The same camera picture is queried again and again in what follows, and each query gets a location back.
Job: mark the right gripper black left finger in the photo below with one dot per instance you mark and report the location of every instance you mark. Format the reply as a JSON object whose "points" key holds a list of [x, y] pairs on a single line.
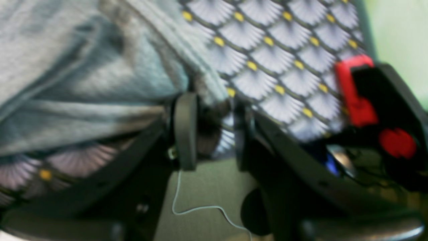
{"points": [[123, 201]]}

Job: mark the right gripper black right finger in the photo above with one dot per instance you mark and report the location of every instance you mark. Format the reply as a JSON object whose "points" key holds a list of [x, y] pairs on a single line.
{"points": [[303, 200]]}

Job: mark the light grey T-shirt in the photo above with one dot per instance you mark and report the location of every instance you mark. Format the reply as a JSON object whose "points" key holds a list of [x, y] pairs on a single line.
{"points": [[79, 70]]}

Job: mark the red clamp at table right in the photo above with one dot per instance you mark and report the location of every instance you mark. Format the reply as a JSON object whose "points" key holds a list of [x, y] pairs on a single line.
{"points": [[385, 116]]}

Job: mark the fan-patterned table cloth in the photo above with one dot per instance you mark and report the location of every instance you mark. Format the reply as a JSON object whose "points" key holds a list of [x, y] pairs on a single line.
{"points": [[278, 54]]}

